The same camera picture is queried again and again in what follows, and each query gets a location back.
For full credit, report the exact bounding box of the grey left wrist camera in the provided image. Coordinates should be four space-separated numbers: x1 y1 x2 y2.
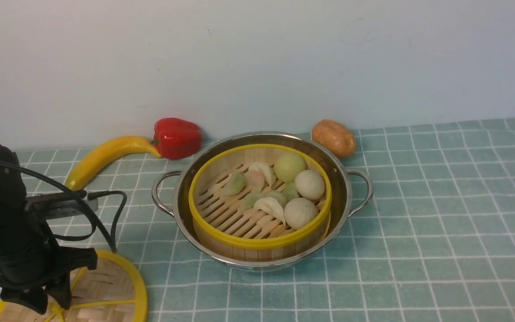
23 192 84 220

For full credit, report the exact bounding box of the white dumpling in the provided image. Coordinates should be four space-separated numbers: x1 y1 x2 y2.
253 196 286 225
249 161 277 187

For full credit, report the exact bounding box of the red bell pepper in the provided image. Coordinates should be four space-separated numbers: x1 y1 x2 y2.
152 118 202 160

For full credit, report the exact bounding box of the brown potato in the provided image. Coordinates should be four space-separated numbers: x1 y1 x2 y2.
311 119 357 158

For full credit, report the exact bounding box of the white round bun lower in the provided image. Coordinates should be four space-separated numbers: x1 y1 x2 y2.
284 198 319 230

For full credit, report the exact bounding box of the white round bun upper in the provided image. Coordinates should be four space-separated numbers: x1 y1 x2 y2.
294 169 325 200

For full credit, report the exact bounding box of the bamboo steamer basket yellow rim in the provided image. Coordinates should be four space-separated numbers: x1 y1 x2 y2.
188 144 333 262

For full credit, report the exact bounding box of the yellow plastic banana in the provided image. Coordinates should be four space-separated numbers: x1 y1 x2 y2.
65 136 161 191

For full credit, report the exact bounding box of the green checkered tablecloth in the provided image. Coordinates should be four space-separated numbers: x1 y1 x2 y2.
89 119 515 322

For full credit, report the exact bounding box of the yellow-green round bun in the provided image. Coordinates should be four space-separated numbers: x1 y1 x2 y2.
274 152 307 183

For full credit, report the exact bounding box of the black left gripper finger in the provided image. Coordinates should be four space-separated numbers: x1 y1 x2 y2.
45 273 72 310
0 287 48 314

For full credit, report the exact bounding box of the green dumpling lower left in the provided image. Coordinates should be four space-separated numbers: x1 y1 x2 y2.
237 192 263 212

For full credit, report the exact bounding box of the pink dumpling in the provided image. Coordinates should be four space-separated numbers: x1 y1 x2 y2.
245 170 265 192

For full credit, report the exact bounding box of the white round bun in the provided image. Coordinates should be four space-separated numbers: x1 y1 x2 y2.
284 198 319 230
294 169 325 200

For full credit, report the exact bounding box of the stainless steel two-handled pot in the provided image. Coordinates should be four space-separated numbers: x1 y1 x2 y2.
151 131 373 272

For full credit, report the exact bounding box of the white dumpling lower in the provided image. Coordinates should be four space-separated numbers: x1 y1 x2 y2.
253 196 286 225

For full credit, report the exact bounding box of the woven bamboo steamer lid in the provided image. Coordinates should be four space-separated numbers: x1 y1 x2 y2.
0 250 149 322

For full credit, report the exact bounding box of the black camera cable left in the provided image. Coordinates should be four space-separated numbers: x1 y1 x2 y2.
0 154 128 254

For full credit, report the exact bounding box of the white dumpling upper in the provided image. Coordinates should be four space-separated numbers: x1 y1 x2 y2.
249 161 277 187

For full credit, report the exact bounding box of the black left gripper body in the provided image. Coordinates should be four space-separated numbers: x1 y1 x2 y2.
0 144 98 291

